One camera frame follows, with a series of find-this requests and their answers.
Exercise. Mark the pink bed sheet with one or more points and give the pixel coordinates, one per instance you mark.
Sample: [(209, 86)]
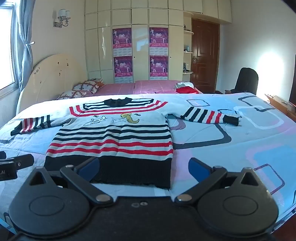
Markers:
[(143, 87)]

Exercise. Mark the purple wall poster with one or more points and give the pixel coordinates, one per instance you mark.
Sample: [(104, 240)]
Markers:
[(158, 66), (158, 38), (123, 67), (122, 38)]

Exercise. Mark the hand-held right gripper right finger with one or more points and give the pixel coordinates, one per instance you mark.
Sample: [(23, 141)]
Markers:
[(198, 168)]

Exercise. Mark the black chair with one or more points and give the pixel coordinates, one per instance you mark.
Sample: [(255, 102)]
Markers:
[(247, 81)]

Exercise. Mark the brown checked pillow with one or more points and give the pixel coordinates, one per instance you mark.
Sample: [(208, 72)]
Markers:
[(87, 85), (74, 95)]

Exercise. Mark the dark screen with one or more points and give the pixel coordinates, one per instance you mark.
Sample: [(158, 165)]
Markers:
[(293, 81)]

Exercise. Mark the red black white striped sweater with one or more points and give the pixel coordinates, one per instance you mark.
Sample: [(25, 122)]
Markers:
[(111, 139)]

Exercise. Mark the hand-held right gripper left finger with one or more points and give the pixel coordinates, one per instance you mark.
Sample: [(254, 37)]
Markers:
[(90, 166)]

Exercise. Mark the cream glossy wardrobe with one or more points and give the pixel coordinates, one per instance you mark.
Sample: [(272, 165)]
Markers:
[(141, 46)]

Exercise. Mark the wall lamp with white shades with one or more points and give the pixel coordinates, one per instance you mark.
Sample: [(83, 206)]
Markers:
[(62, 16)]

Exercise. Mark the wooden desk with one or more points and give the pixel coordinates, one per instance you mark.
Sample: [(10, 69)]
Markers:
[(281, 104)]

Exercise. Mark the cream corner shelf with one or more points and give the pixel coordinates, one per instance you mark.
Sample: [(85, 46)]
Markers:
[(187, 32)]

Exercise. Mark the cream wooden headboard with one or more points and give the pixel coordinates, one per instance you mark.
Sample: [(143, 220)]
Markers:
[(50, 74)]

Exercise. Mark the window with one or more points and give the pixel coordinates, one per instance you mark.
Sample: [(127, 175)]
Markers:
[(7, 46)]

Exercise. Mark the red cloth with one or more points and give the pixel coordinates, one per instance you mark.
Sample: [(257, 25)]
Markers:
[(187, 90)]

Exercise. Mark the striped folded cloth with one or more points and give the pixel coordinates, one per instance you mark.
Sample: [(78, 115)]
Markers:
[(181, 85)]

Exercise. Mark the light blue curtain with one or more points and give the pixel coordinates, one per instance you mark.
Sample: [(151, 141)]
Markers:
[(25, 46)]

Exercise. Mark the brown wooden door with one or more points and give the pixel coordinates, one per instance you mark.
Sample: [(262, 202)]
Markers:
[(205, 53)]

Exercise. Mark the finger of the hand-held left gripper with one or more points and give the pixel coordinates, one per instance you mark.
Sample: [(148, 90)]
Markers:
[(20, 162)]

